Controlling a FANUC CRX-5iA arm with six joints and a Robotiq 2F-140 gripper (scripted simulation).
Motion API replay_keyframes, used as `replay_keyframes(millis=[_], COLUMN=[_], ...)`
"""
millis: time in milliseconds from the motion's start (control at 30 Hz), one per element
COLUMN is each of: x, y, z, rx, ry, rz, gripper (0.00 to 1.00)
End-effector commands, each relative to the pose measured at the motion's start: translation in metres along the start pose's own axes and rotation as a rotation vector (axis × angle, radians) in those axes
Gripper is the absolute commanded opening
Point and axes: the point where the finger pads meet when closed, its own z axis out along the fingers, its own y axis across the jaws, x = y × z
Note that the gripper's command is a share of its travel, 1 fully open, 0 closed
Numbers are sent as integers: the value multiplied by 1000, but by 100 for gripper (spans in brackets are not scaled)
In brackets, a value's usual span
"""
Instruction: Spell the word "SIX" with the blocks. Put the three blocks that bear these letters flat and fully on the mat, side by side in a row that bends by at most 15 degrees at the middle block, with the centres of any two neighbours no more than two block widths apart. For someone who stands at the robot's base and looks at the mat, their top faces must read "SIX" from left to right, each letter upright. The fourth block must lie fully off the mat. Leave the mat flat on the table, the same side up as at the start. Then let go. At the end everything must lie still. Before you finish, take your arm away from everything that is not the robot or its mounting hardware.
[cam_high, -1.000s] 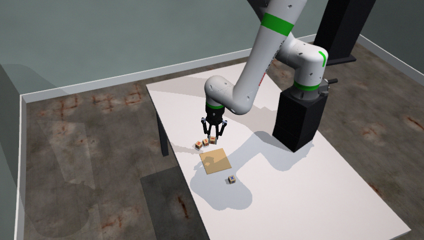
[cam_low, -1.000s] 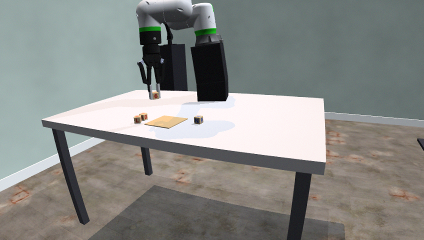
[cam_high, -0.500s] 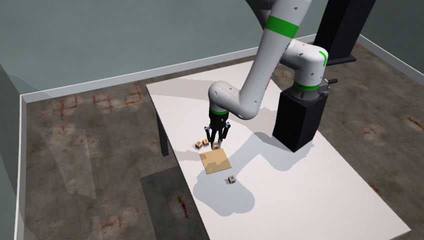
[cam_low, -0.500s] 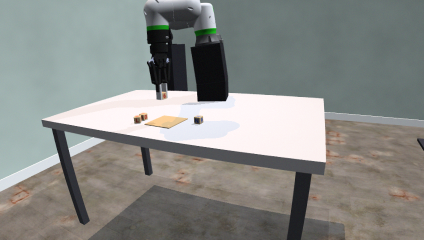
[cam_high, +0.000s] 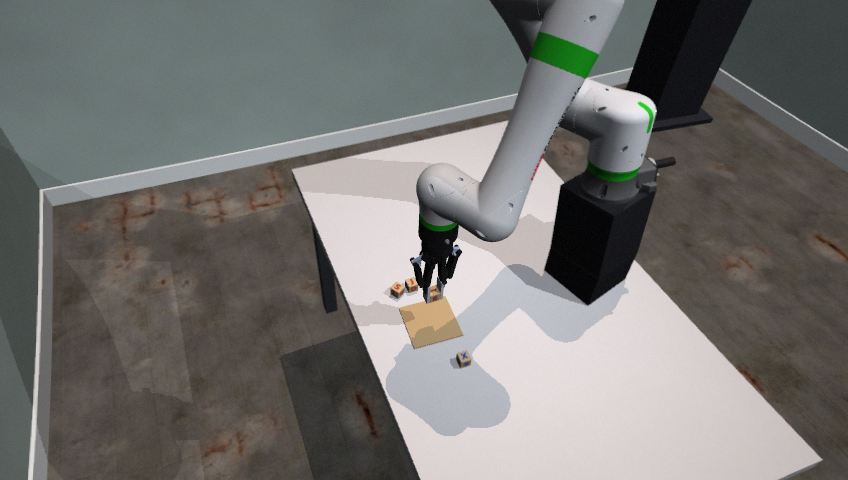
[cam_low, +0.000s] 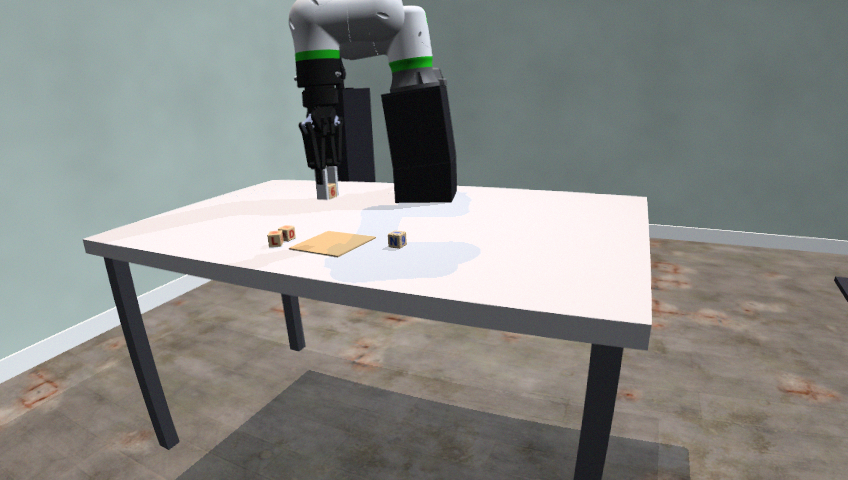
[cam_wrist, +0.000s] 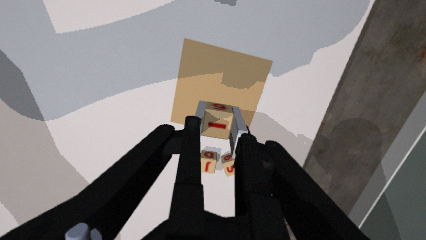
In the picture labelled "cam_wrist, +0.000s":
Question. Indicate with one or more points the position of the tan flat mat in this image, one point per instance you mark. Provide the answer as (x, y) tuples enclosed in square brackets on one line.
[(214, 74)]

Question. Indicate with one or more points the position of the tan letter block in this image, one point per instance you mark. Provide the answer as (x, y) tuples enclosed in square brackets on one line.
[(217, 121), (227, 163), (208, 161)]

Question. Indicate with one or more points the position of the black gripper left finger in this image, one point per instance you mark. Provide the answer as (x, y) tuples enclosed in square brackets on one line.
[(101, 210)]

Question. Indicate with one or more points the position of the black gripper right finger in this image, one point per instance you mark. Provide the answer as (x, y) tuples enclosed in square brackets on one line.
[(310, 213)]

